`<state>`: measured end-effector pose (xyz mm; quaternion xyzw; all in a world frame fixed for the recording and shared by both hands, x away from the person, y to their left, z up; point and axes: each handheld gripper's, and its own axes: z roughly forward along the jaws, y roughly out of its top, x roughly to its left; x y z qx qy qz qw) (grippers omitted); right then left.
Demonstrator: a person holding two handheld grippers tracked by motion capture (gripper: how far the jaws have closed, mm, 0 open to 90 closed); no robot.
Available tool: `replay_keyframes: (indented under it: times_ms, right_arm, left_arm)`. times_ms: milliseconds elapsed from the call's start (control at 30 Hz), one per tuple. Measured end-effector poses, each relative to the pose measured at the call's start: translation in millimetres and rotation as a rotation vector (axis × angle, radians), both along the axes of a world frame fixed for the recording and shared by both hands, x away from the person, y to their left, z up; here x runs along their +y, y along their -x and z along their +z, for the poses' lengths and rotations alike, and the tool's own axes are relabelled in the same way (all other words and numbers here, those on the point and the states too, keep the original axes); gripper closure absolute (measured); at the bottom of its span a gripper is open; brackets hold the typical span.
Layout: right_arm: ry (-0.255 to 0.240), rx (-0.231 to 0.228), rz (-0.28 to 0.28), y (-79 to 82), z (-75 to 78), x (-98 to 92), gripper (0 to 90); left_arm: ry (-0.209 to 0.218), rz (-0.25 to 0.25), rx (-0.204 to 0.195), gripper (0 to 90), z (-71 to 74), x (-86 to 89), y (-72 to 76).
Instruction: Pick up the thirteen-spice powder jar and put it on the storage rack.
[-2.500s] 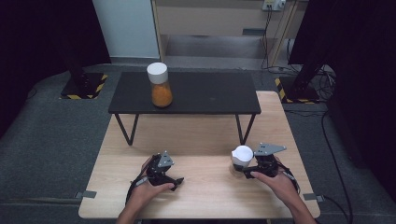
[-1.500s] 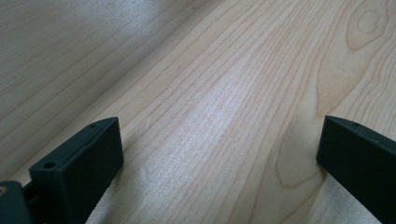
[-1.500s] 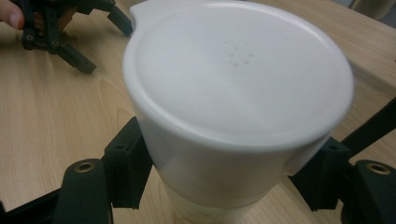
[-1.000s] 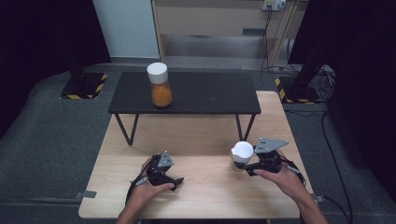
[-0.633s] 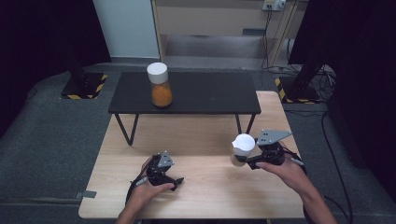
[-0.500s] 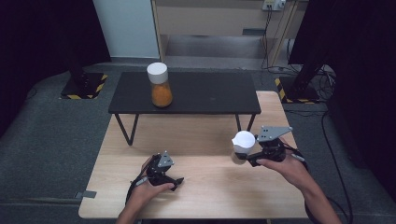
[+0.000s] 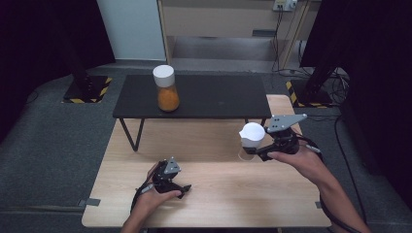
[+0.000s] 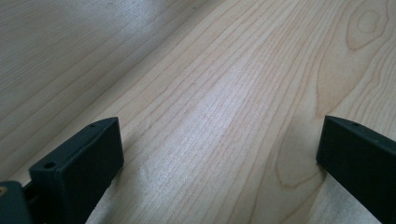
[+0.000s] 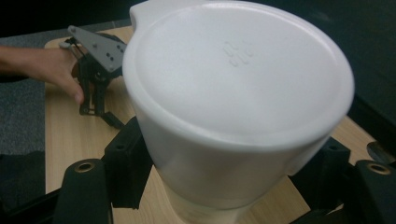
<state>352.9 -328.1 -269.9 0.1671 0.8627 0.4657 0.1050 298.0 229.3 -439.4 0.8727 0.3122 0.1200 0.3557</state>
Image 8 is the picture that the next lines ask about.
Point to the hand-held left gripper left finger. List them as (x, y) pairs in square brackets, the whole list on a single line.
[(81, 168)]

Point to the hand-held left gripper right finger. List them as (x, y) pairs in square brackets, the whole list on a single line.
[(361, 165)]

